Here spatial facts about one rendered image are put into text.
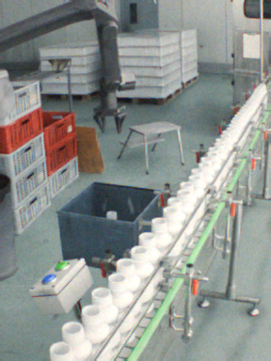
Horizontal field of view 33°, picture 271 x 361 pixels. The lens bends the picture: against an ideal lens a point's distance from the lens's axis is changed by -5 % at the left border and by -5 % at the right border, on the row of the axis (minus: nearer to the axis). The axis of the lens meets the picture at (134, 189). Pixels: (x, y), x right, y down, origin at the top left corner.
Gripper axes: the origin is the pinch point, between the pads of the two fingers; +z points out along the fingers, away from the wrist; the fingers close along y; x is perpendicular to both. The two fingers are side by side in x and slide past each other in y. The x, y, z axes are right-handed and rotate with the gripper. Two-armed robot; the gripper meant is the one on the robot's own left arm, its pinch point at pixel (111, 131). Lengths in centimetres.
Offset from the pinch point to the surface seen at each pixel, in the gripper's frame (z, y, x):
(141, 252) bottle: 8, -37, 65
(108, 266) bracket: 15, -27, 62
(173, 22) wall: -4, 285, -957
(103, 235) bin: 34.2, -1.3, 16.0
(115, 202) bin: 35.6, 8.3, -14.3
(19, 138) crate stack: 46, 141, -124
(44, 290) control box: 11, -21, 81
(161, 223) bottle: 8, -37, 50
